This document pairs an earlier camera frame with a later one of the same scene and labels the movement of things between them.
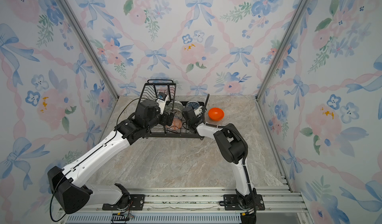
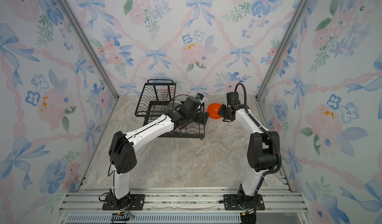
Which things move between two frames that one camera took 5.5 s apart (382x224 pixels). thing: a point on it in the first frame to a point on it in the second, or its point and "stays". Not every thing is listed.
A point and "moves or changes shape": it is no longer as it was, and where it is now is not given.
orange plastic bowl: [216, 114] moves or changes shape
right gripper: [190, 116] to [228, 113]
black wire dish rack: [188, 120] stays
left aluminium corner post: [86, 37] stays
